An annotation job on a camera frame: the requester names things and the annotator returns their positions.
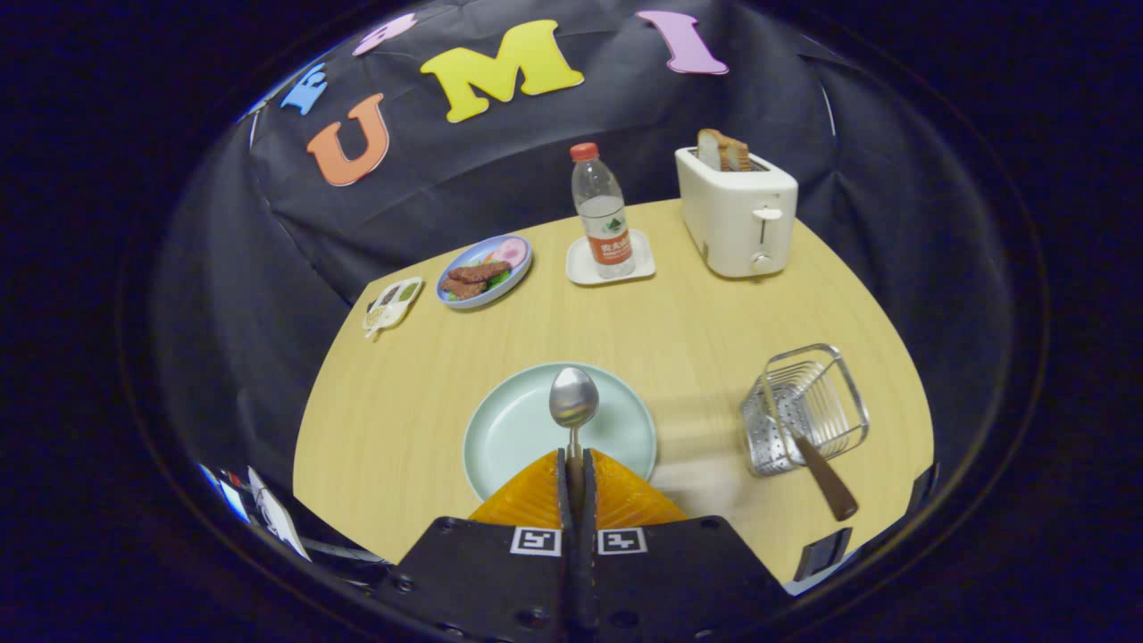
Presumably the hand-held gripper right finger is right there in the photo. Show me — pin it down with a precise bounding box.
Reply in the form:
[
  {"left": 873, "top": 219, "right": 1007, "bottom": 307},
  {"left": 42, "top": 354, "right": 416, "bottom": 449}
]
[{"left": 577, "top": 448, "right": 796, "bottom": 643}]

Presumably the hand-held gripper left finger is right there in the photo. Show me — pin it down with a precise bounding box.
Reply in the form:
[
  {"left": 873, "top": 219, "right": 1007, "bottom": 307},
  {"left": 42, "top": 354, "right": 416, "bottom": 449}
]
[{"left": 382, "top": 448, "right": 580, "bottom": 643}]

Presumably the metal spoon with brown handle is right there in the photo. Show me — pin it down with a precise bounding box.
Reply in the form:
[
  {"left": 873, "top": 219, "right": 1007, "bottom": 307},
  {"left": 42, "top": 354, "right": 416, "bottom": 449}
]
[{"left": 548, "top": 366, "right": 600, "bottom": 465}]

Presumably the metal fork with brown handle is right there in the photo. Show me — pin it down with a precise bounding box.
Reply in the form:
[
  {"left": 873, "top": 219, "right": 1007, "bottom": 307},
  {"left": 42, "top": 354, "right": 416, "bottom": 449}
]
[{"left": 763, "top": 384, "right": 860, "bottom": 522}]

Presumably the pale green plate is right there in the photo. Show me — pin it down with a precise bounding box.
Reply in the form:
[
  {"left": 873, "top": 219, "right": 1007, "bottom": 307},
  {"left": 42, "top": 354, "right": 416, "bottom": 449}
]
[{"left": 463, "top": 362, "right": 658, "bottom": 503}]

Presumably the black table clamp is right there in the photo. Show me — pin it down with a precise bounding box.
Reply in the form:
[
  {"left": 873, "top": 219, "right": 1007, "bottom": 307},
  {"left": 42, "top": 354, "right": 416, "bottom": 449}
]
[{"left": 793, "top": 527, "right": 854, "bottom": 583}]

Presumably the blue plate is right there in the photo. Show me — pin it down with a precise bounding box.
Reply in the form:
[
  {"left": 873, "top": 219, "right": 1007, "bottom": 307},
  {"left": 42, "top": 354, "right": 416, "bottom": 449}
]
[{"left": 436, "top": 234, "right": 533, "bottom": 310}]

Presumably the white square coaster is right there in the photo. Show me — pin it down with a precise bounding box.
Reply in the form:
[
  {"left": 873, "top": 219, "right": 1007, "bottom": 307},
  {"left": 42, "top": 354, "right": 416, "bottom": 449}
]
[{"left": 565, "top": 230, "right": 657, "bottom": 287}]

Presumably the white divided sauce dish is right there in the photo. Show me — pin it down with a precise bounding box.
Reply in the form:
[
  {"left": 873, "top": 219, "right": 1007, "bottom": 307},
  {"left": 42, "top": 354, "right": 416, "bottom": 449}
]
[{"left": 363, "top": 276, "right": 424, "bottom": 340}]

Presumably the white and blue clutter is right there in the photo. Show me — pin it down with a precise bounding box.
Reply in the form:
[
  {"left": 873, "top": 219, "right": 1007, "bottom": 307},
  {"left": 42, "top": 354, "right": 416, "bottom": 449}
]
[{"left": 198, "top": 463, "right": 313, "bottom": 564}]

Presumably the clear water bottle red cap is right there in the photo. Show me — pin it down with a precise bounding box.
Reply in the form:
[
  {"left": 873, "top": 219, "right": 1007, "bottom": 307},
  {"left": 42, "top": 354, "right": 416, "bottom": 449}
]
[{"left": 570, "top": 142, "right": 637, "bottom": 280}]

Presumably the white toaster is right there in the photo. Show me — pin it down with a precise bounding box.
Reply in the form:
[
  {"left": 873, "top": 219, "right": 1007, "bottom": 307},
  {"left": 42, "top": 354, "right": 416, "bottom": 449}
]
[{"left": 675, "top": 146, "right": 799, "bottom": 280}]

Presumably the metal wire basket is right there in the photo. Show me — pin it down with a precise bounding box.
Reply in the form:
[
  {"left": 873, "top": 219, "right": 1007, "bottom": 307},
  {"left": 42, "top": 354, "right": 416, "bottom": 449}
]
[{"left": 739, "top": 344, "right": 871, "bottom": 478}]

